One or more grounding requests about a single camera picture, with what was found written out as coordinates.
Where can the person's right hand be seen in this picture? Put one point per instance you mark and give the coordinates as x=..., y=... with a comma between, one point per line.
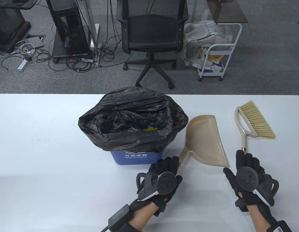
x=248, y=178

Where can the person's left hand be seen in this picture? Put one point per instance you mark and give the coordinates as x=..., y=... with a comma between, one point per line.
x=163, y=178

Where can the black garbage bag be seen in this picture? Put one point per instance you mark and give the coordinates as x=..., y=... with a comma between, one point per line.
x=139, y=140

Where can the pile of green mung beans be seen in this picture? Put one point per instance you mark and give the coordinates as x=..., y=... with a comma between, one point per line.
x=150, y=129

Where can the beige plastic dustpan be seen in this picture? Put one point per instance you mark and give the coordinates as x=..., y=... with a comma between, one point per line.
x=207, y=140

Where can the person's right forearm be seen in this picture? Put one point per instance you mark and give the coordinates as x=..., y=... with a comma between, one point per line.
x=260, y=220

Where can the person's left forearm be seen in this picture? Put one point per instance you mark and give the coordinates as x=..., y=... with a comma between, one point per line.
x=144, y=215

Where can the black grey hand tracker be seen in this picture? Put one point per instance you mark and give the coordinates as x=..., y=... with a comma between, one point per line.
x=247, y=178
x=163, y=182

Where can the white blue package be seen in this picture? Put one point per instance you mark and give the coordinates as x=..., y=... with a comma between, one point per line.
x=213, y=66

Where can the pale yellow round container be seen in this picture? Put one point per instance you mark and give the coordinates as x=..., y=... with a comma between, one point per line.
x=215, y=57

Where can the white rolling cart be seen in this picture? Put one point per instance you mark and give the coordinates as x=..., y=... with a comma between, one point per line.
x=219, y=47

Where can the black office chair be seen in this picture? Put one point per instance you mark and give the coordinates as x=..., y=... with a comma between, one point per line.
x=151, y=31

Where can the light grey backpack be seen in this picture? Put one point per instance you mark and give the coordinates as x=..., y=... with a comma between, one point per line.
x=202, y=33

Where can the dark brown board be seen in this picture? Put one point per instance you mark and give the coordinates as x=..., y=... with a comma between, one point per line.
x=226, y=10

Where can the black computer tower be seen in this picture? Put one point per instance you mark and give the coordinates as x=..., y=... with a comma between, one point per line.
x=72, y=26

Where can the white power strip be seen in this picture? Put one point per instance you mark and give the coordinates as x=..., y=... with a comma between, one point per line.
x=22, y=65

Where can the grey floor socket cover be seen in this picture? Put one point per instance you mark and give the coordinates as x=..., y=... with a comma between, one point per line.
x=36, y=43

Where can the black monitor stand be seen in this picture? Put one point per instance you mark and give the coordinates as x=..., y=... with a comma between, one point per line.
x=7, y=24

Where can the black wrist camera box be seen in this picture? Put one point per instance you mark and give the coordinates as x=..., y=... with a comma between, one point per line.
x=119, y=216
x=282, y=227

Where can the grey stand base plate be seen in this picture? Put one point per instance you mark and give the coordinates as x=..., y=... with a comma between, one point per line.
x=59, y=52

